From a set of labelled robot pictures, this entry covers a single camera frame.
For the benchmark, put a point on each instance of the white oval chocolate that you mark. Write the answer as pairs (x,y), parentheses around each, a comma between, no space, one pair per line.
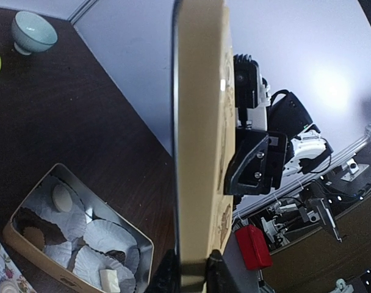
(8,287)

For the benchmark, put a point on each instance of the floral rectangular tray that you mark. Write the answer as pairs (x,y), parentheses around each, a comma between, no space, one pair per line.
(10,273)

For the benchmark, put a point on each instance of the ridged caramel chocolate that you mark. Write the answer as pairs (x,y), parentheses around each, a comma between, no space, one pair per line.
(35,237)

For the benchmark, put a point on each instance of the bear print tin lid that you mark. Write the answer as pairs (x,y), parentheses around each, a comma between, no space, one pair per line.
(203,134)

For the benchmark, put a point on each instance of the dark heart chocolate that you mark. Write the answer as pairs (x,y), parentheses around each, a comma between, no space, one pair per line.
(119,256)

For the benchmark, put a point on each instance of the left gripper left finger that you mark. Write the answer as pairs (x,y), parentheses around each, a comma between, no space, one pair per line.
(167,277)

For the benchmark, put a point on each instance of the white paper cup liner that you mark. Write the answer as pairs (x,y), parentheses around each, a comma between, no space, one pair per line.
(72,224)
(105,236)
(88,263)

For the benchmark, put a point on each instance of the tan chocolate tin box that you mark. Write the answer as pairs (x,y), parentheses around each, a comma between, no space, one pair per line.
(57,257)

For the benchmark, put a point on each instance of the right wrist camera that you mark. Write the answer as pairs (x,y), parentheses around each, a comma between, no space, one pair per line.
(249,91)

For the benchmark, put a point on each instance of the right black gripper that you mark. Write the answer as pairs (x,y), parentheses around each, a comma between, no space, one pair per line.
(258,163)

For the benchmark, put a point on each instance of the light blue bowl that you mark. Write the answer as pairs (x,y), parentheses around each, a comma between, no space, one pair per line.
(31,33)

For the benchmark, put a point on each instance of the white round chocolate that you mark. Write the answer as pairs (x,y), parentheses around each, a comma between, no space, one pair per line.
(61,198)

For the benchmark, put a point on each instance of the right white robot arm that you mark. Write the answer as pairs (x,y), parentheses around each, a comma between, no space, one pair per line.
(291,144)

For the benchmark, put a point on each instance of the white rectangular chocolate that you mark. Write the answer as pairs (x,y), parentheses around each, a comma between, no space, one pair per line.
(109,281)

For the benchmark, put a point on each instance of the red box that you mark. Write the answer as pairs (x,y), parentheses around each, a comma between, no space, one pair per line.
(253,248)

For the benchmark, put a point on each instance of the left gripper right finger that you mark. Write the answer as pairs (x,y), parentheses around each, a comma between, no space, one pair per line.
(218,277)

